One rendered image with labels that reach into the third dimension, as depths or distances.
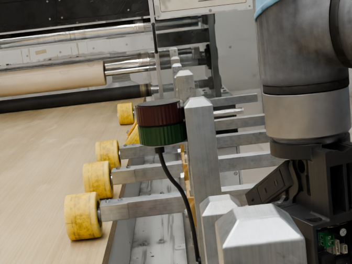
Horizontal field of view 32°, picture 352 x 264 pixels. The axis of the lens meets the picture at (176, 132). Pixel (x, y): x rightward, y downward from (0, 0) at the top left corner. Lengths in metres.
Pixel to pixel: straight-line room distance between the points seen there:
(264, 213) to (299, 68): 0.26
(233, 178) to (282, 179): 2.58
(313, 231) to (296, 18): 0.17
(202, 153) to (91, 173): 0.58
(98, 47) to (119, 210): 2.05
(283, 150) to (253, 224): 0.28
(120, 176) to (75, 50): 1.81
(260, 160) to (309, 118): 0.81
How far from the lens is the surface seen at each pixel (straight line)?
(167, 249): 1.81
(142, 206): 1.08
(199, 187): 0.77
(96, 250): 1.06
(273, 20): 0.53
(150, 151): 1.57
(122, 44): 3.06
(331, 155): 0.52
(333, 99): 0.53
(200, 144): 0.76
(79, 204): 1.08
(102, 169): 1.32
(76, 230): 1.08
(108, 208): 1.08
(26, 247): 1.13
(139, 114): 0.75
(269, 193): 0.62
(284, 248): 0.26
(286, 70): 0.52
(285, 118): 0.53
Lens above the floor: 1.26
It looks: 10 degrees down
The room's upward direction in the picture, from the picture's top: 7 degrees counter-clockwise
